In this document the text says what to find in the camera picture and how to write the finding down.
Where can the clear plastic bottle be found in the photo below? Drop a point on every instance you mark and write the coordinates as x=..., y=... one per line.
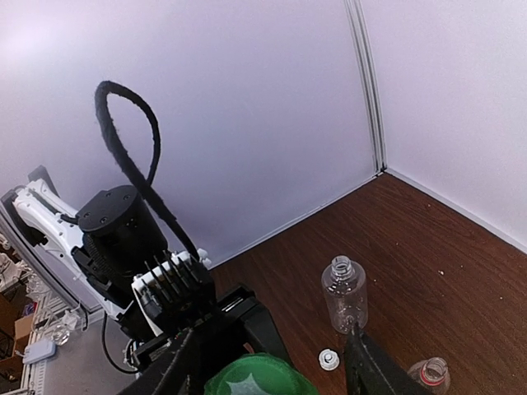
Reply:
x=344, y=285

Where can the cardboard box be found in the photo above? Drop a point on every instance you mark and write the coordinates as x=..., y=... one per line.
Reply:
x=23, y=330

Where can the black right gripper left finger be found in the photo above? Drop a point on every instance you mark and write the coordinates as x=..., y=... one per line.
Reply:
x=176, y=371

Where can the green bottle cap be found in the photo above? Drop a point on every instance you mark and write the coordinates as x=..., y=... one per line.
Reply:
x=259, y=374

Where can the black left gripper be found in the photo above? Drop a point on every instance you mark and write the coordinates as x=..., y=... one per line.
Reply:
x=223, y=328

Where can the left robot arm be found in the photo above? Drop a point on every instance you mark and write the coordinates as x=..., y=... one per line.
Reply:
x=114, y=247

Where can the white box device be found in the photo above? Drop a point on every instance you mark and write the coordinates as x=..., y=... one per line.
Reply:
x=38, y=351

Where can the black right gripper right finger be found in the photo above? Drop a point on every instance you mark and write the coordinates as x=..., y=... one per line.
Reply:
x=370, y=370

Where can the red label water bottle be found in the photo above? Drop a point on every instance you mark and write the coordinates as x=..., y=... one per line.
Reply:
x=433, y=374

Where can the white flip bottle cap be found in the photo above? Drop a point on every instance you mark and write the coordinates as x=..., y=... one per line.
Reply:
x=328, y=359

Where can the left aluminium frame post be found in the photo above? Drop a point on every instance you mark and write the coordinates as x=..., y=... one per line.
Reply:
x=366, y=67

